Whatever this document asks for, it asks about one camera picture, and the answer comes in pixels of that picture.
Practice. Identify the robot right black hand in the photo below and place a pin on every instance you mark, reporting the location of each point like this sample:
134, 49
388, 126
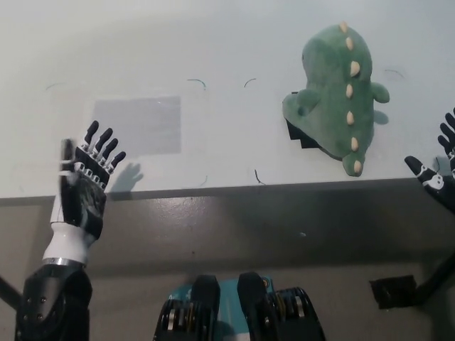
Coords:
439, 186

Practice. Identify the robot left white black hand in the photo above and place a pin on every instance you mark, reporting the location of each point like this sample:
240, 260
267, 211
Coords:
81, 199

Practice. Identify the green plush dinosaur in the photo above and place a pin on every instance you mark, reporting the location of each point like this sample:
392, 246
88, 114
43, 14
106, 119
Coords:
334, 99

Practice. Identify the black table leg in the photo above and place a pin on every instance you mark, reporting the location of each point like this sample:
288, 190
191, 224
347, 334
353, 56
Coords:
9, 291
440, 273

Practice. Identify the grey tape square patch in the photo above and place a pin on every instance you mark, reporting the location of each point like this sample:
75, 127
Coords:
142, 124

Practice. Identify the black tape cross patch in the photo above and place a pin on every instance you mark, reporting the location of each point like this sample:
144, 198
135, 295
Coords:
302, 136

